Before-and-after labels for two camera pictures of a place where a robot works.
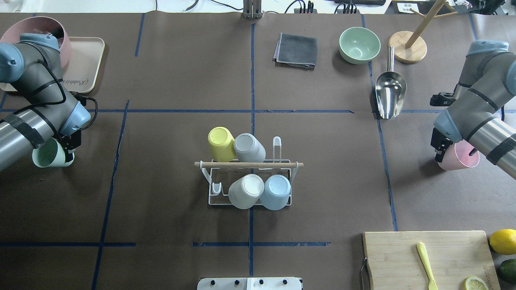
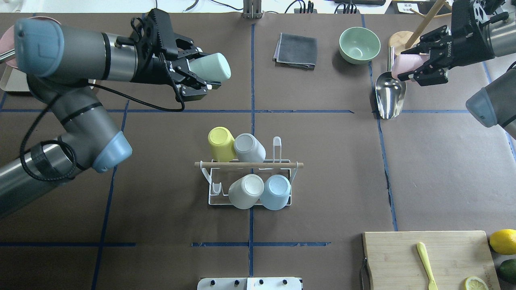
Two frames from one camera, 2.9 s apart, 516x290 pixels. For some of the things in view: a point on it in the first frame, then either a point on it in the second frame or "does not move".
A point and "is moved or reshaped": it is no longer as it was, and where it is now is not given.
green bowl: (358, 45) does not move
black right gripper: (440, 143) -> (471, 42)
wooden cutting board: (394, 262) does not move
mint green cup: (50, 154) is moved or reshaped
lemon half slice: (475, 283) does not move
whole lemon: (503, 241) does not move
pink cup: (460, 155) -> (404, 63)
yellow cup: (222, 143) does not move
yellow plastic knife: (422, 251) does not move
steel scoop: (390, 88) does not move
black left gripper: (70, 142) -> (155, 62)
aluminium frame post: (252, 9) does not move
